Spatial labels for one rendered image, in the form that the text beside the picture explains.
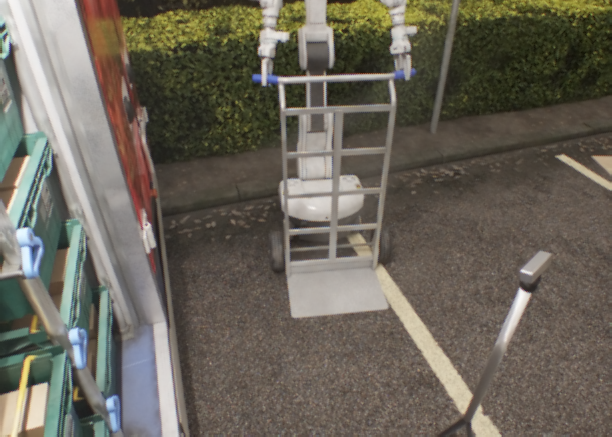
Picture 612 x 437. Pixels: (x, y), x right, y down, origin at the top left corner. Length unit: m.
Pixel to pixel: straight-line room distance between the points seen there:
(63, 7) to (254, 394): 1.75
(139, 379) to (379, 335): 1.32
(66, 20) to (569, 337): 2.65
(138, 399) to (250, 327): 1.05
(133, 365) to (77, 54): 0.99
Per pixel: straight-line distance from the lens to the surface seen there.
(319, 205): 2.69
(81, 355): 1.05
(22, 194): 1.00
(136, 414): 1.52
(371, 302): 2.56
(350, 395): 2.21
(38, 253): 0.91
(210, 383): 2.28
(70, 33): 1.18
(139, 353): 1.64
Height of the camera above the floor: 1.91
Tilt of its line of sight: 36 degrees down
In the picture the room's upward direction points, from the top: straight up
